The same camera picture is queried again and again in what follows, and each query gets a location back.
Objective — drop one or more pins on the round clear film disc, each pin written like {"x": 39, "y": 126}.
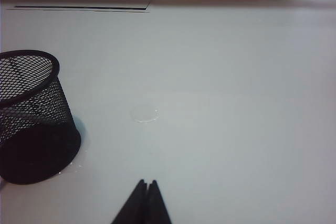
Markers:
{"x": 144, "y": 113}

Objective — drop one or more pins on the black mesh pen holder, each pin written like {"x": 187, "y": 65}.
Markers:
{"x": 34, "y": 140}

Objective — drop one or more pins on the flat board with black edge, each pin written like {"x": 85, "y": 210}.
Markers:
{"x": 105, "y": 5}

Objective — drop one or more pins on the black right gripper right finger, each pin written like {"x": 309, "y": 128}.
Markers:
{"x": 157, "y": 205}

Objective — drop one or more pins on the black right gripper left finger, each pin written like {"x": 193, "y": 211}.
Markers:
{"x": 130, "y": 205}

